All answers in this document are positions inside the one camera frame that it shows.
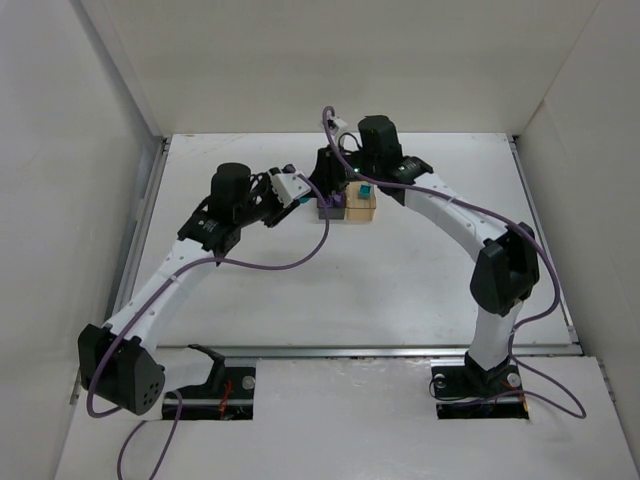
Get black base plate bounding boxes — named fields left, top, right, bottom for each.
left=429, top=364, right=529, bottom=420
left=178, top=365, right=256, bottom=421

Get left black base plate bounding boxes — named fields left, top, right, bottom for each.
left=178, top=365, right=256, bottom=421

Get grey transparent container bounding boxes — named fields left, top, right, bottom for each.
left=316, top=200, right=346, bottom=221

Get purple lego brick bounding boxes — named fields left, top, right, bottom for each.
left=324, top=191, right=346, bottom=210

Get aluminium rail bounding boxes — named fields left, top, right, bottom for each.
left=97, top=133, right=586, bottom=361

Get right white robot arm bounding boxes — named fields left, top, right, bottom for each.
left=313, top=107, right=540, bottom=400

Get orange transparent container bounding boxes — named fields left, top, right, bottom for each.
left=345, top=181, right=377, bottom=223

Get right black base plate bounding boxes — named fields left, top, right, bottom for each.
left=429, top=364, right=529, bottom=420

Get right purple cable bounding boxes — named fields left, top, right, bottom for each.
left=320, top=104, right=587, bottom=420

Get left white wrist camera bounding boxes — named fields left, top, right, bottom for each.
left=268, top=168, right=311, bottom=207

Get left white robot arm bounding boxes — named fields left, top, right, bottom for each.
left=78, top=163, right=310, bottom=415

